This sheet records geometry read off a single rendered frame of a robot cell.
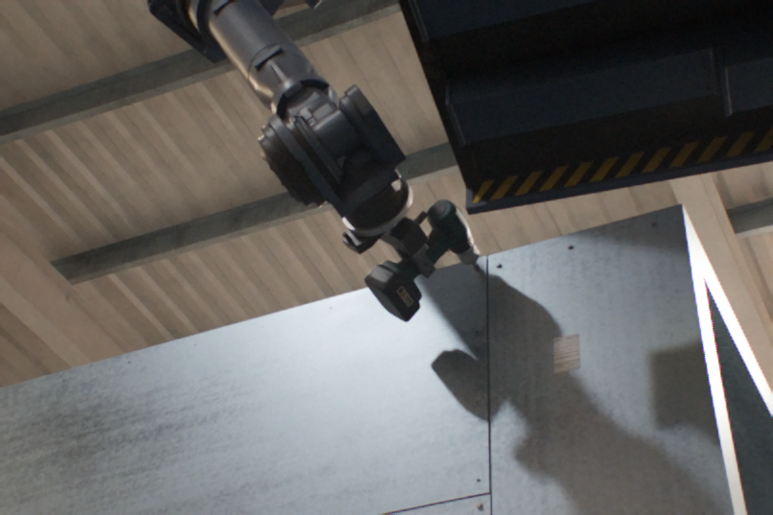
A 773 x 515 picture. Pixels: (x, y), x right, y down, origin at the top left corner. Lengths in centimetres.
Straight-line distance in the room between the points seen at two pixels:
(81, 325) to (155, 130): 202
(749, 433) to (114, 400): 140
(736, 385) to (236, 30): 128
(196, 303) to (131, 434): 797
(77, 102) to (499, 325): 707
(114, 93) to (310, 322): 653
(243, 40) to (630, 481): 113
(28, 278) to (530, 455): 826
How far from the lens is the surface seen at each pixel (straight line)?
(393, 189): 220
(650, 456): 217
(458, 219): 241
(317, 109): 222
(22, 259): 1028
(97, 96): 919
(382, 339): 254
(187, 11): 290
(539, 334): 238
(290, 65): 238
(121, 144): 956
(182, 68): 885
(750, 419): 290
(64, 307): 1052
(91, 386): 293
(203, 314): 1080
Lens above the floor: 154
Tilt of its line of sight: 40 degrees up
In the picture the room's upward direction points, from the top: 3 degrees clockwise
